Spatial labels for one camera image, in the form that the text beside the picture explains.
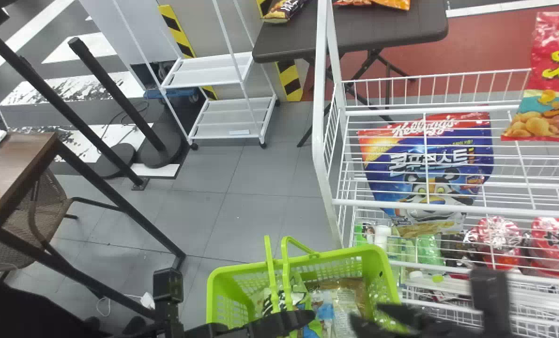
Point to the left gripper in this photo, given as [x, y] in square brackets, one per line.
[223, 330]

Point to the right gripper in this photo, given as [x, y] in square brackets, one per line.
[441, 328]

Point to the green basket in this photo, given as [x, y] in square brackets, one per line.
[241, 291]

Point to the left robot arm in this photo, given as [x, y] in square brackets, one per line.
[30, 314]

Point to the green bottle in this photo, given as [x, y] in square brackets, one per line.
[429, 251]

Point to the white bottle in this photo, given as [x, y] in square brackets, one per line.
[381, 234]

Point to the yellow snack packet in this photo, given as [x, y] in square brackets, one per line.
[427, 228]

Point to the red noodle cup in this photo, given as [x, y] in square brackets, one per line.
[497, 237]
[556, 244]

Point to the blue cereal bag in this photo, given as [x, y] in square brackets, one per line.
[424, 164]

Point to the white shelf trolley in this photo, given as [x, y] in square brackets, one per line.
[213, 70]

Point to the brown wicker chair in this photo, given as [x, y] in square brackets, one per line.
[44, 206]

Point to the black side table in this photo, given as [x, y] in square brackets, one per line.
[354, 33]

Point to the brown side table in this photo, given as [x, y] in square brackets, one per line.
[16, 173]

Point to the dark snack packet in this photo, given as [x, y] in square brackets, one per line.
[284, 9]

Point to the red snack packet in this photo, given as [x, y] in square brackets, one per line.
[556, 61]

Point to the orange snack packet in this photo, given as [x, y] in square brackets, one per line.
[392, 3]

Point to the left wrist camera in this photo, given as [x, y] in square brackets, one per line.
[168, 284]

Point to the yellow black striped post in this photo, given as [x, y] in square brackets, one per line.
[180, 40]
[289, 80]

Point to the black post on round foot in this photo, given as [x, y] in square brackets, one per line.
[115, 94]
[49, 96]

